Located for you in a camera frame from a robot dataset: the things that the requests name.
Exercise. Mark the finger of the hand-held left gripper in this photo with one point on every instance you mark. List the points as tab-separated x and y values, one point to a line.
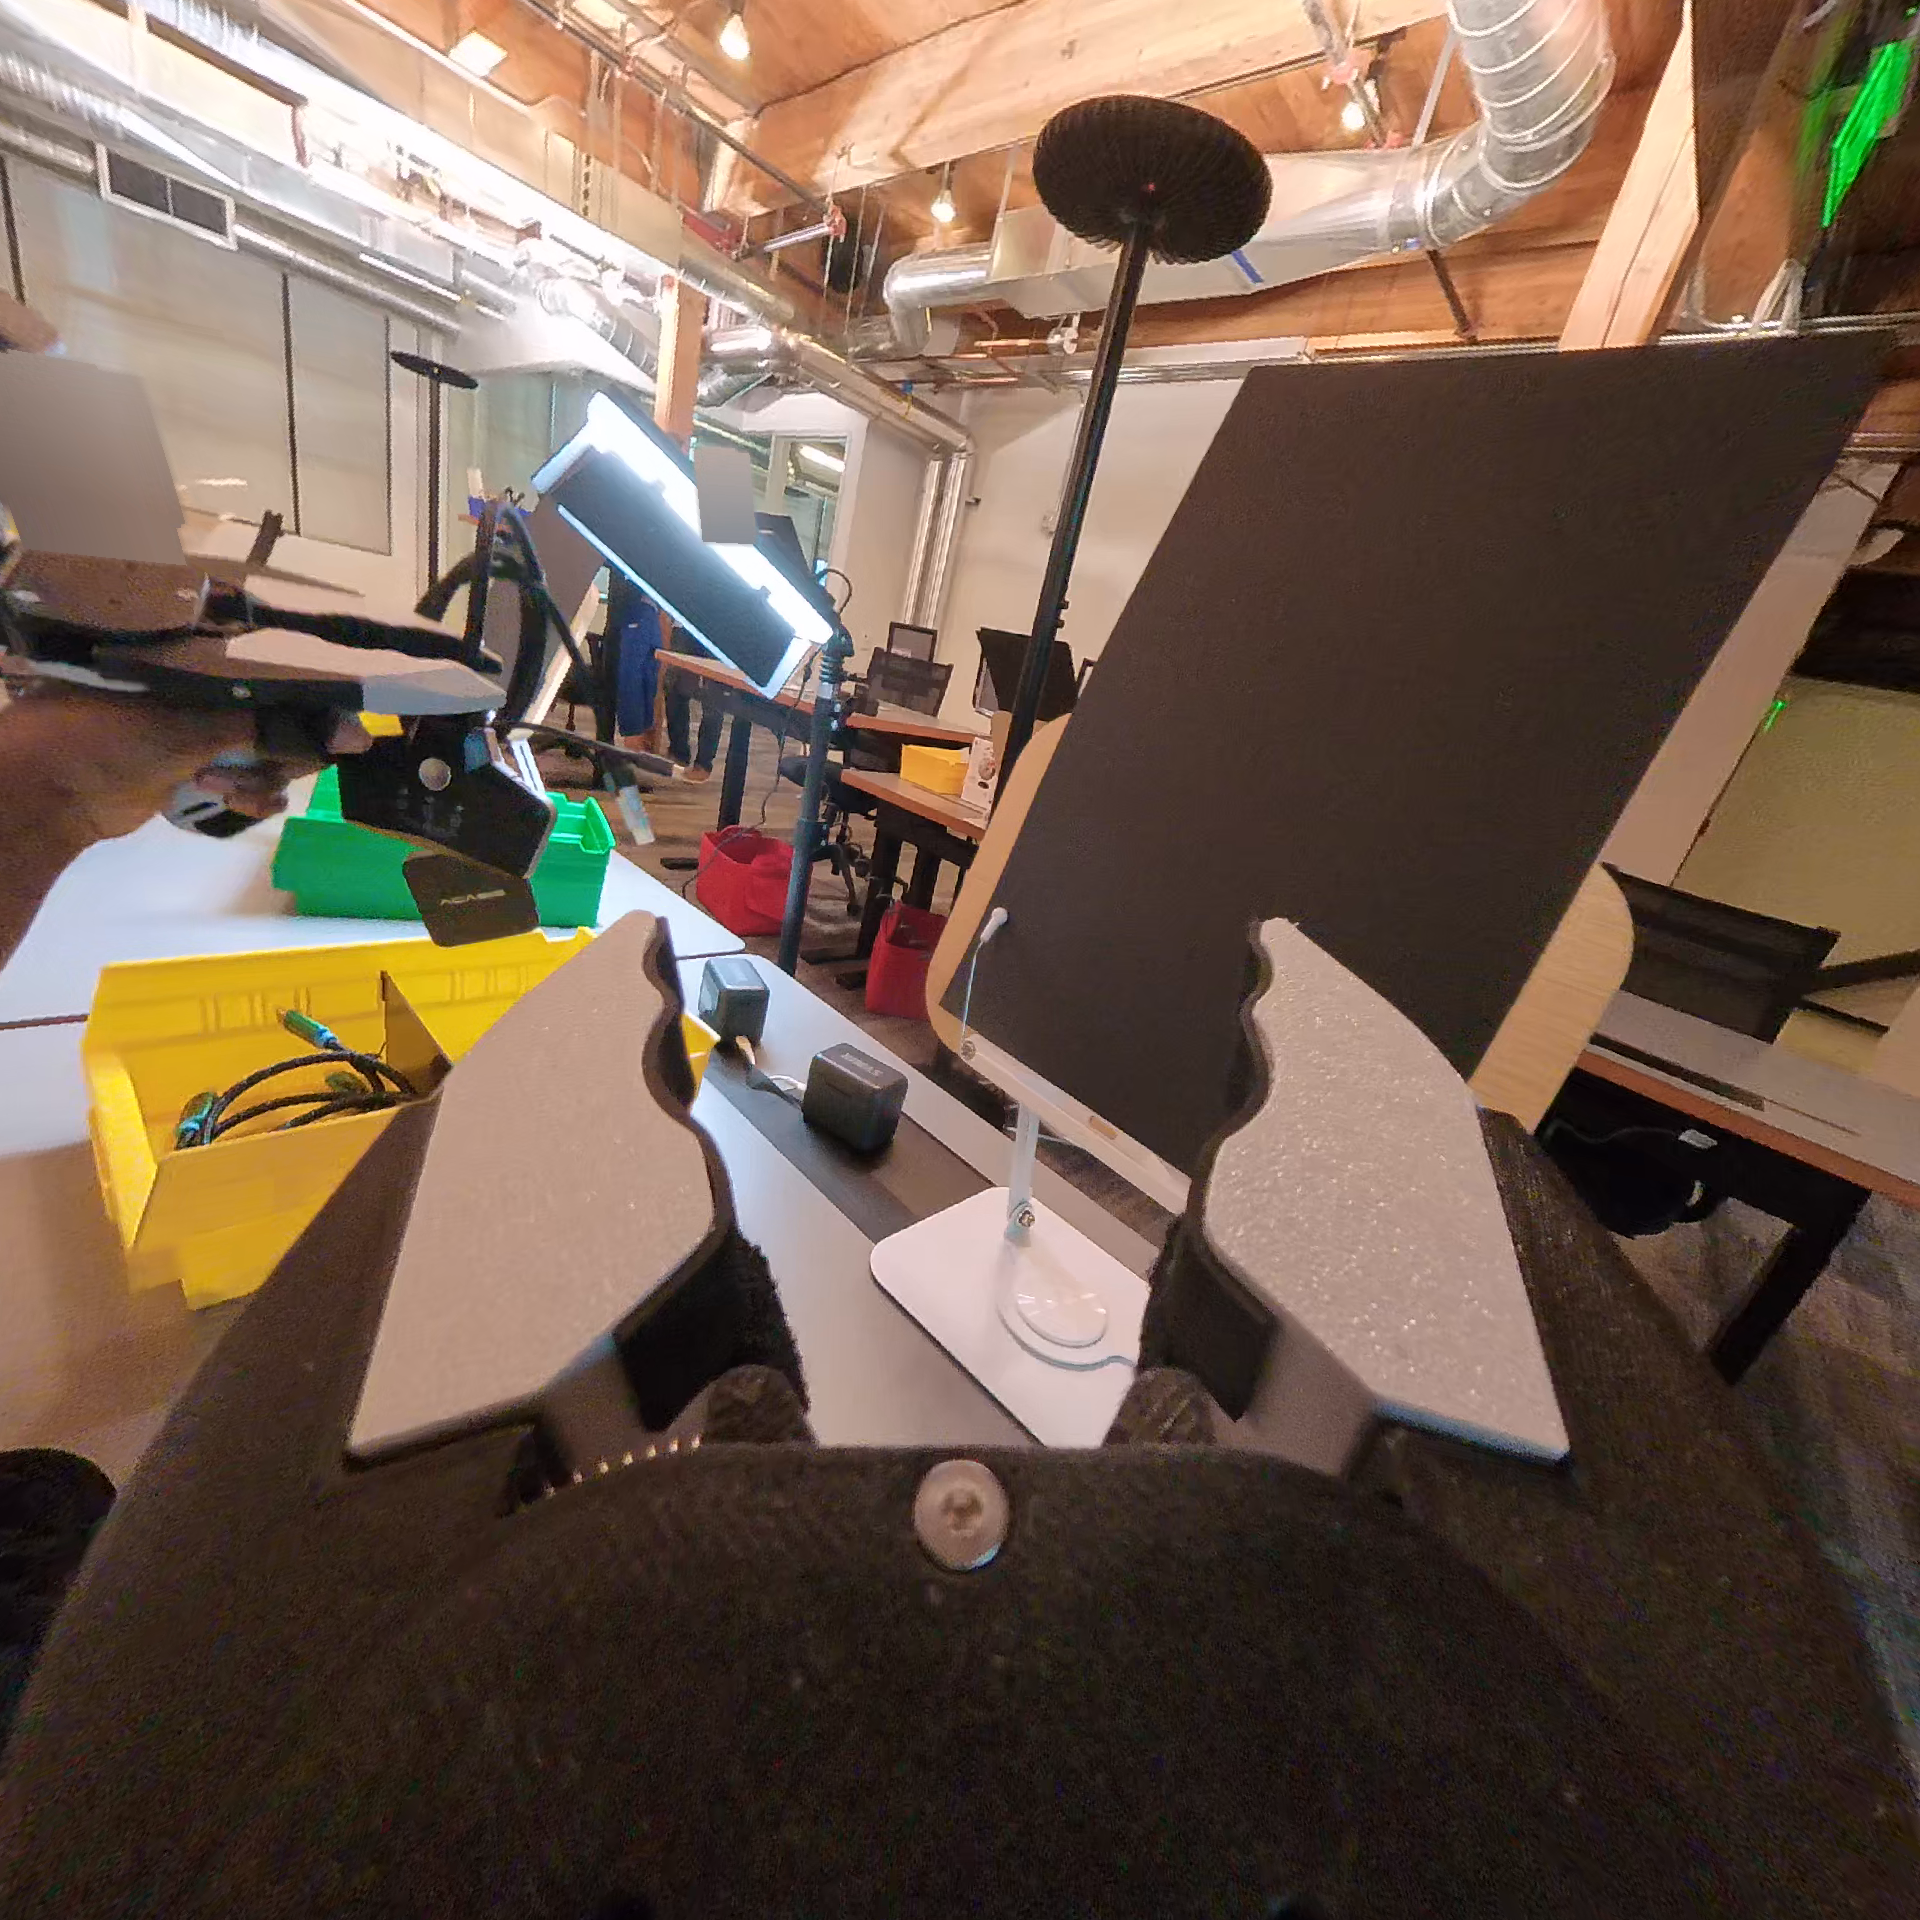
107	593
405	683

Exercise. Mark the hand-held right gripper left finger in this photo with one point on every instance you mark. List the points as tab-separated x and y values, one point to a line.
525	1201

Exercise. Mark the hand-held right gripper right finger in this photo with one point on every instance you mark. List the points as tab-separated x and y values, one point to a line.
1381	1231

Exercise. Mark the black hdmi switch box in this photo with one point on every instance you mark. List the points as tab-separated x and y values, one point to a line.
436	803

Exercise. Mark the person's left forearm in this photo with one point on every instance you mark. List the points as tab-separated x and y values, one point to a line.
31	869

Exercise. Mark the person's left hand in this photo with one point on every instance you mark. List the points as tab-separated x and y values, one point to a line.
137	765

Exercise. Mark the green plastic bin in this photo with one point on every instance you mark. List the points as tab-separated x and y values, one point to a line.
361	879

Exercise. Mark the small black power adapter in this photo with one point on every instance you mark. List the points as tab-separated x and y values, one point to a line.
734	998

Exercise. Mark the yellow plastic bin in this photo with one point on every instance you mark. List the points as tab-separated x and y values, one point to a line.
226	1201

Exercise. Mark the led light panel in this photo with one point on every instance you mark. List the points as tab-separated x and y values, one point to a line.
683	556

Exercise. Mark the wooden desk with black legs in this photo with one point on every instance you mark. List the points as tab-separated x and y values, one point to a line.
1740	1110
915	803

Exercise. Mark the red bag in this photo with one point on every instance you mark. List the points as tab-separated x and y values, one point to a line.
906	961
746	879

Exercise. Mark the black light stand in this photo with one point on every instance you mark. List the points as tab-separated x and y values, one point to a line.
810	811

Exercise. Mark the black foam board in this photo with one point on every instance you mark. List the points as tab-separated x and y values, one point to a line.
1395	720

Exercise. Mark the small yellow bin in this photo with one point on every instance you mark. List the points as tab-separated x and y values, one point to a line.
934	772

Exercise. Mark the black round disc on pole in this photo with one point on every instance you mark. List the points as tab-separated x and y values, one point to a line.
1153	182

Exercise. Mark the green exit sign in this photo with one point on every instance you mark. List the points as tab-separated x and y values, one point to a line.
1868	129

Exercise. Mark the silver air duct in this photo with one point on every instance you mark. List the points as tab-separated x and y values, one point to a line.
1517	135

